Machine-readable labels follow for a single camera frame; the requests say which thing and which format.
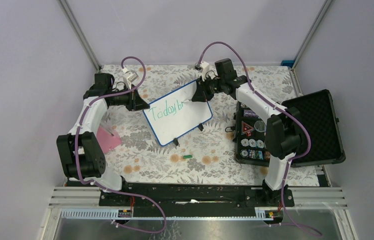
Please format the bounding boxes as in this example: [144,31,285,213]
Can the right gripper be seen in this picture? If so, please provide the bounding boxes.
[192,74,225,103]

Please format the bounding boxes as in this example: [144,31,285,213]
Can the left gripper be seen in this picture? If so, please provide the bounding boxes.
[109,83,149,111]

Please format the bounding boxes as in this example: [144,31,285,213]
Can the blue framed whiteboard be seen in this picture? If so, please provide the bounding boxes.
[143,80,213,147]

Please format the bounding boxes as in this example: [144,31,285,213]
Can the pink metronome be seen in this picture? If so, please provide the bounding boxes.
[96,126,122,154]

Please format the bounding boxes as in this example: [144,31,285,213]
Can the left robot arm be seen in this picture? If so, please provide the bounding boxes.
[56,68,150,206]

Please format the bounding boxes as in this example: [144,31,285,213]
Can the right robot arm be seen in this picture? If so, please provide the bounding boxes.
[191,58,306,206]

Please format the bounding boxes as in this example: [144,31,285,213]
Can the blue corner clamp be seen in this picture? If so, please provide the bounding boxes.
[280,60,295,68]

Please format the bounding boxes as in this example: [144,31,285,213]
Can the black open case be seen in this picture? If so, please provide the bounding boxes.
[231,89,346,168]

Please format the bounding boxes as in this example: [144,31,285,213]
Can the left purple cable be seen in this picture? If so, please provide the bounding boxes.
[74,56,169,234]

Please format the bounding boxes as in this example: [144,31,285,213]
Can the purple cable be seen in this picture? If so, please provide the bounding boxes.
[196,41,324,238]
[74,56,169,234]

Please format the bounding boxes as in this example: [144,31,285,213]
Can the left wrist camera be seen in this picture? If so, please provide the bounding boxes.
[122,67,139,90]

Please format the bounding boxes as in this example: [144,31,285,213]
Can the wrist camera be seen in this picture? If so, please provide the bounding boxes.
[194,60,211,81]
[122,67,139,90]

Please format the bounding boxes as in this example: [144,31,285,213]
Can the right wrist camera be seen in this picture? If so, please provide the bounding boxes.
[194,60,211,81]

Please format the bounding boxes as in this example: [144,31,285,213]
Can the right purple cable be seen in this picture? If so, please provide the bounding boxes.
[196,41,324,238]

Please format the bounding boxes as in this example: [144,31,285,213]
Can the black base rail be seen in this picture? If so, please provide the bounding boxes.
[98,182,295,218]

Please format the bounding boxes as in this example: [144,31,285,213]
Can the white cable duct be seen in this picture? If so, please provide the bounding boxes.
[60,206,282,221]

